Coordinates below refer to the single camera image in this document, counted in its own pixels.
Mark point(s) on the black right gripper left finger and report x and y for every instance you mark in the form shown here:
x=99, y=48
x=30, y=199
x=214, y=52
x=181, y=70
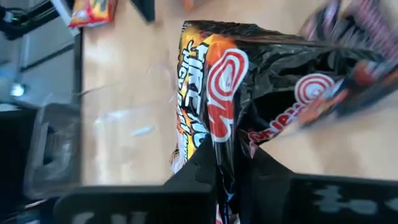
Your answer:
x=199, y=174

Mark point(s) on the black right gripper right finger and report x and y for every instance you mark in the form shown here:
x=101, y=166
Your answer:
x=264, y=193

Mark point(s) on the clear plastic bin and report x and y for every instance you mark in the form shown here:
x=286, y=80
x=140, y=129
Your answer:
x=124, y=140

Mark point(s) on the ramen packets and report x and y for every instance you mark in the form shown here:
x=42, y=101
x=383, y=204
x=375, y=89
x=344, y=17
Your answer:
x=248, y=77

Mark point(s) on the red yellow Maruchan ramen packet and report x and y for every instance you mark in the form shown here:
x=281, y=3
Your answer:
x=93, y=12

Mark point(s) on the black Fire Noodle packet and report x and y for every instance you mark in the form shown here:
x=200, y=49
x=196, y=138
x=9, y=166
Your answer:
x=367, y=25

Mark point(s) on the black device with green light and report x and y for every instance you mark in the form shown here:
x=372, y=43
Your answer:
x=28, y=21

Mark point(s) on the silver frame bracket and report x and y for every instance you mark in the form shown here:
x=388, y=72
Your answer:
x=63, y=15

